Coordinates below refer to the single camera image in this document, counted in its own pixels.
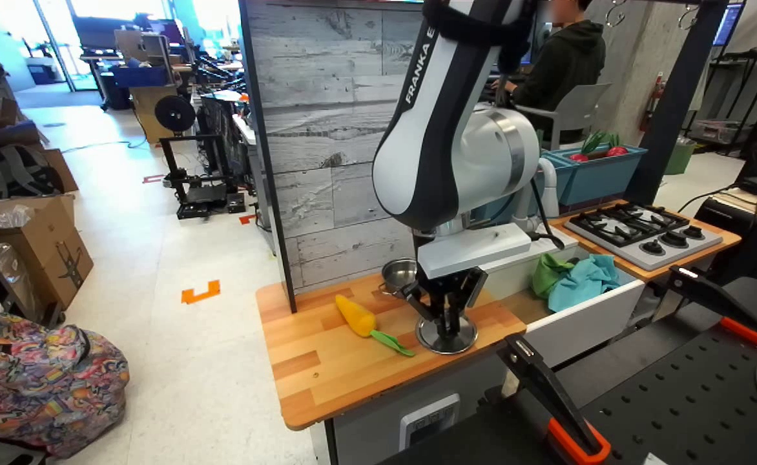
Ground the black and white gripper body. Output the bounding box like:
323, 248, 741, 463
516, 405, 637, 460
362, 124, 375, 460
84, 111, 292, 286
416, 225, 531, 279

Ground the silver pot lid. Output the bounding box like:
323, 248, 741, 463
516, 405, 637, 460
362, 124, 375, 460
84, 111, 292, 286
416, 321, 477, 354

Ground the orange plush carrot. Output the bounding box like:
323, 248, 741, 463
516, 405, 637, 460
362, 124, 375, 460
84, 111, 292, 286
332, 295, 410, 357

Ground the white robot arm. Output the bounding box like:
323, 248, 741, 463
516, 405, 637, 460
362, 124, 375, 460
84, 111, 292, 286
372, 0, 539, 339

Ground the small silver pot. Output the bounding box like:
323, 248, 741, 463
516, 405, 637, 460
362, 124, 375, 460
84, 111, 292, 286
383, 261, 418, 297

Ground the green cloth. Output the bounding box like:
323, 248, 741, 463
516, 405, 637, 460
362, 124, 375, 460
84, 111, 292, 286
530, 252, 574, 297

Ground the wooden butcher block counter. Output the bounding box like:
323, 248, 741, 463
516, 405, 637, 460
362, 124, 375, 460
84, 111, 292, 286
256, 274, 525, 430

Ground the teal cloth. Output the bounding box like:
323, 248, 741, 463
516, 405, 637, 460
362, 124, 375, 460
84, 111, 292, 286
547, 256, 623, 312

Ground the teal planter box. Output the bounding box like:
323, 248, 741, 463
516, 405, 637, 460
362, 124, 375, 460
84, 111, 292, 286
544, 146, 646, 210

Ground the black orange clamp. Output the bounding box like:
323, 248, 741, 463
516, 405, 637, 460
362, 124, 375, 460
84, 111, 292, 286
668, 266, 757, 346
495, 334, 613, 465

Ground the red toy radish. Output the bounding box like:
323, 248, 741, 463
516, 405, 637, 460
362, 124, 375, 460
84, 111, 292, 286
576, 132, 627, 163

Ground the toy stove top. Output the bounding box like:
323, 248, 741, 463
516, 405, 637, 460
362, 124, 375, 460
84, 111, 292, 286
567, 203, 720, 272

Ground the seated person in black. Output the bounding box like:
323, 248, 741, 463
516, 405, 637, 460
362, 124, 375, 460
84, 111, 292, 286
503, 0, 605, 109

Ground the black perforated table plate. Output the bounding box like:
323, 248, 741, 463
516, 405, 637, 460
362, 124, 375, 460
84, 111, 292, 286
385, 275, 757, 465

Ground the colourful floral backpack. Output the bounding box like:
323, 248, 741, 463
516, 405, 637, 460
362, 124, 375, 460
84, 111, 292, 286
0, 312, 128, 456

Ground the cardboard box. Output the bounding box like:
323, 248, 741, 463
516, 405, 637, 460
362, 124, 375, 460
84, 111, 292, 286
0, 193, 92, 321

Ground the black vertical frame post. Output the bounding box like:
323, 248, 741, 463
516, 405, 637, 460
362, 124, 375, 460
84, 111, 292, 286
238, 0, 297, 312

